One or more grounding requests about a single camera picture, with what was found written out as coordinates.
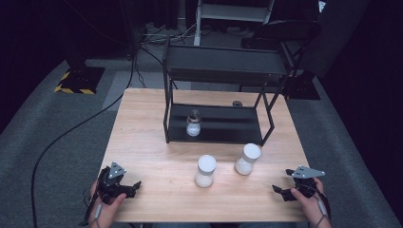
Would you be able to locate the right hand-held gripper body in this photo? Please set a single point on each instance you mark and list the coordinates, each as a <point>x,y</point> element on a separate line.
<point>305,186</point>

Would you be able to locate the white metal stand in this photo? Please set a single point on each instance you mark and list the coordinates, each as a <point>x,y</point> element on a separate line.
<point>233,12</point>

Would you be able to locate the yellow-black striped stand base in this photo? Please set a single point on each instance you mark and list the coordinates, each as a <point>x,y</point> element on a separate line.
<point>80,80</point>

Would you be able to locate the black metal two-tier rack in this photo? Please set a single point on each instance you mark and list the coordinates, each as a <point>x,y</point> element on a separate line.
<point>218,63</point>

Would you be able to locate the white-lidded glass jar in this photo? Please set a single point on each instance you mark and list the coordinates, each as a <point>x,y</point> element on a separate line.
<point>247,161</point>
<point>205,172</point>

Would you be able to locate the round grey table grommet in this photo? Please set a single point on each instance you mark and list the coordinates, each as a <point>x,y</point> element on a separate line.
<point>237,103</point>

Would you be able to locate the person's right hand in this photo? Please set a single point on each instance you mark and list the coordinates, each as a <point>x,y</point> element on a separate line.
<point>312,210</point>

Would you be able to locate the black floor base plate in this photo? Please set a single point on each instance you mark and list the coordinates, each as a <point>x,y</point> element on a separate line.
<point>304,88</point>

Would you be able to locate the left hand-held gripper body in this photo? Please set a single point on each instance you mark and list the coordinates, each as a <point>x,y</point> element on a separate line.
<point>109,186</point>

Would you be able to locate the person's left hand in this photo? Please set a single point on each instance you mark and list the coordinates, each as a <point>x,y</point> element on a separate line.
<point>106,215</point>

